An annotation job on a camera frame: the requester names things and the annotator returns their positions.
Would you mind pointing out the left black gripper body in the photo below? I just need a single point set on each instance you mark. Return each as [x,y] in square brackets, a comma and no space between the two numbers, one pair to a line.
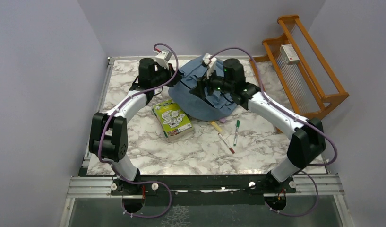
[161,74]

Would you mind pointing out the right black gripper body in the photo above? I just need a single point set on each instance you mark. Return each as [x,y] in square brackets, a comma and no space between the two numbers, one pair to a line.
[215,82]

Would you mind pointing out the blue student backpack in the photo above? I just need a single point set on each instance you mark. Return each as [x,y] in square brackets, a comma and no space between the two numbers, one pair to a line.
[207,97]

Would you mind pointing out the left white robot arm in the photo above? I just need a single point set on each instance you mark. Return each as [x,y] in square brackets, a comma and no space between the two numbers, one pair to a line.
[109,131]

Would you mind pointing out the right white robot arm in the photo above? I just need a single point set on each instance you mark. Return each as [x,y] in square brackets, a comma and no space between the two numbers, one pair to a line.
[306,136]

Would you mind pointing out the green marker pen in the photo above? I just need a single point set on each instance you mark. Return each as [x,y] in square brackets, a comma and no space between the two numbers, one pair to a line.
[236,132]

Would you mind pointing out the yellow orange highlighter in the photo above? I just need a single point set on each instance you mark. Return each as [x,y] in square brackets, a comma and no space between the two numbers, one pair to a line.
[217,127]

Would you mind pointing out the green illustrated book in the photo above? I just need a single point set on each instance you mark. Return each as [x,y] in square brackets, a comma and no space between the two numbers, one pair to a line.
[174,121]

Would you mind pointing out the red marker pen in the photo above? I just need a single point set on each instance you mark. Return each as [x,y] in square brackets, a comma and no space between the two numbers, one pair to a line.
[224,140]

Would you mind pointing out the orange wooden rack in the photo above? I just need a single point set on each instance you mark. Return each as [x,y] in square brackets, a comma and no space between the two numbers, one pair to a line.
[311,86]

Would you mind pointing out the small white box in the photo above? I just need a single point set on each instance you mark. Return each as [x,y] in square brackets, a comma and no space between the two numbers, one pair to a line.
[288,54]

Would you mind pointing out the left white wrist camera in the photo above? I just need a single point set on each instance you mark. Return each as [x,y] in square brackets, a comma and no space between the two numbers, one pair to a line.
[162,58]

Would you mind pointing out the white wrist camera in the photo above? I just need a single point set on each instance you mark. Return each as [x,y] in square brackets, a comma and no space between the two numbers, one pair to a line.
[162,58]
[209,61]

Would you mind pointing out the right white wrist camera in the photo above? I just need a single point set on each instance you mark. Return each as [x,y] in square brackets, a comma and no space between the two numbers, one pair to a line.
[209,61]

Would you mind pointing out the black metal base rail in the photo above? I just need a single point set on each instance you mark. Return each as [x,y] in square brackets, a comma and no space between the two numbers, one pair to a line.
[200,190]

